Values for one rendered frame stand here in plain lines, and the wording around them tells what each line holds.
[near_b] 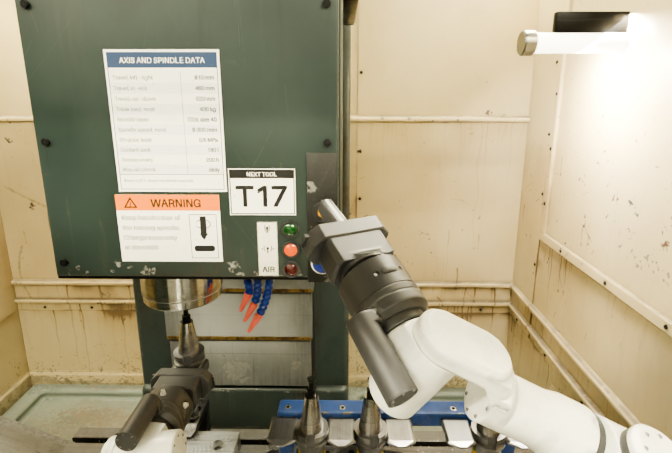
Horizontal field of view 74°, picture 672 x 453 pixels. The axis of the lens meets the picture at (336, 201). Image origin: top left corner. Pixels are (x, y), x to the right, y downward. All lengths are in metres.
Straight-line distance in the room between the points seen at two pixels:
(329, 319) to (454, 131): 0.81
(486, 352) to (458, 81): 1.32
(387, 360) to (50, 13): 0.62
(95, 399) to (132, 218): 1.61
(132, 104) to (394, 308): 0.46
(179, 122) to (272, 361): 1.03
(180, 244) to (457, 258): 1.31
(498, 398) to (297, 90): 0.45
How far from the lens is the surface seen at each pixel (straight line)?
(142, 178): 0.72
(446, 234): 1.80
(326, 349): 1.56
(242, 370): 1.59
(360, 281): 0.53
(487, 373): 0.50
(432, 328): 0.48
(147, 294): 0.94
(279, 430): 0.96
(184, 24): 0.69
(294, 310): 1.45
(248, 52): 0.66
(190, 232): 0.71
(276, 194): 0.67
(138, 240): 0.75
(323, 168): 0.65
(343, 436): 0.94
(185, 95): 0.68
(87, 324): 2.19
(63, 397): 2.36
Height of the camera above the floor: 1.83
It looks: 14 degrees down
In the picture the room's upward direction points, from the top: straight up
